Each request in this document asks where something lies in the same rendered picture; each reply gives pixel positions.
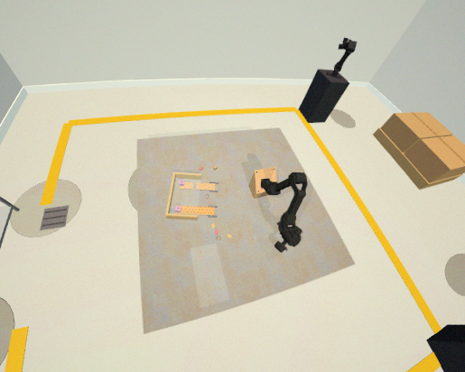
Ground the orange polka-dot strip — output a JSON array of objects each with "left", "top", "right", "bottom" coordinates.
[{"left": 197, "top": 207, "right": 214, "bottom": 216}]

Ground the tan wooden strip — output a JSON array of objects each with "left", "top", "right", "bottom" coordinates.
[{"left": 200, "top": 183, "right": 215, "bottom": 191}]

